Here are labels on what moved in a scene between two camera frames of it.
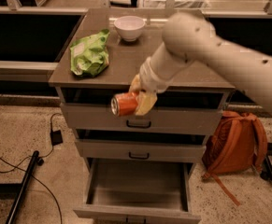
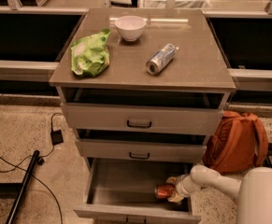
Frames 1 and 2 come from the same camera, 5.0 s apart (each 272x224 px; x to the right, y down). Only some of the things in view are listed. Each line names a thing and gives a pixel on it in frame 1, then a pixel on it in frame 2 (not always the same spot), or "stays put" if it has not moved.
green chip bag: (89, 54) stays put
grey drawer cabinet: (138, 169) stays put
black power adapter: (56, 137) stays put
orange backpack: (236, 145) stays put
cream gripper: (149, 79) → (181, 186)
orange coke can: (124, 104) → (164, 191)
